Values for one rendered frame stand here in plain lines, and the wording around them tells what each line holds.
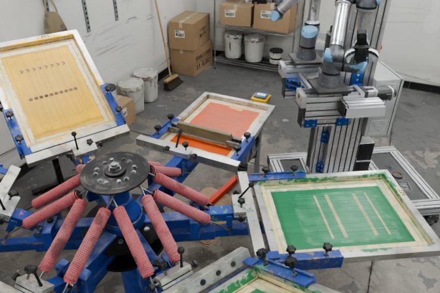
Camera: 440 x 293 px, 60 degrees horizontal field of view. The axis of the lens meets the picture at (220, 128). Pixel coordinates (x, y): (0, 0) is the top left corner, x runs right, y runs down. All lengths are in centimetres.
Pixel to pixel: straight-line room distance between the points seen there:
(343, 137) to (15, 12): 291
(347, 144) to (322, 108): 59
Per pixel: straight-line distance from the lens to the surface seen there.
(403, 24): 572
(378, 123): 309
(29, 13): 393
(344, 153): 318
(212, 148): 244
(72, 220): 170
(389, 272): 320
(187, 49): 564
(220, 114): 282
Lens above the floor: 234
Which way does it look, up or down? 32 degrees down
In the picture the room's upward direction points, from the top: straight up
